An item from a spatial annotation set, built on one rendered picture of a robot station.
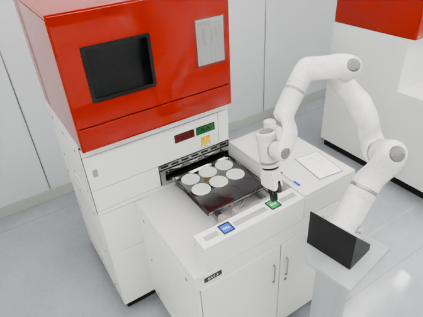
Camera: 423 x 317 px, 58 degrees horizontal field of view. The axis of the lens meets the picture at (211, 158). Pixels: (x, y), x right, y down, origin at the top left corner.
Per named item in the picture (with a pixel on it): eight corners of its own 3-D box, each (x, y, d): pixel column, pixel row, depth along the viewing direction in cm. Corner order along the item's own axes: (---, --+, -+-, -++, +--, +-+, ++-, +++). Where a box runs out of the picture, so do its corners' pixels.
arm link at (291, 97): (321, 98, 155) (289, 165, 156) (294, 93, 168) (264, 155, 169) (308, 88, 150) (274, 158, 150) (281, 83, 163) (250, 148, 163)
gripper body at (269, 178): (255, 163, 168) (259, 185, 172) (270, 170, 160) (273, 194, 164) (269, 158, 171) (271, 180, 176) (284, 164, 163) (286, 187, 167)
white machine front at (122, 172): (97, 213, 198) (77, 148, 176) (226, 159, 232) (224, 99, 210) (99, 216, 196) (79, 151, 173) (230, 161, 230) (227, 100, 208)
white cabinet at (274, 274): (155, 297, 250) (134, 202, 205) (270, 234, 291) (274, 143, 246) (208, 382, 204) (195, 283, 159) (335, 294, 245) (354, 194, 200)
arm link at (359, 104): (382, 173, 158) (366, 171, 174) (408, 160, 158) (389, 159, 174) (329, 63, 157) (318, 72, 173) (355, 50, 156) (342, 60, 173)
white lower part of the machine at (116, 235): (91, 246, 292) (62, 156, 246) (185, 204, 327) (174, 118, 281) (127, 314, 241) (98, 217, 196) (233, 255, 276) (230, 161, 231)
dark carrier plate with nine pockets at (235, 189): (174, 178, 207) (174, 177, 207) (226, 156, 222) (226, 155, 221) (208, 212, 182) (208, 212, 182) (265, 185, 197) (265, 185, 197)
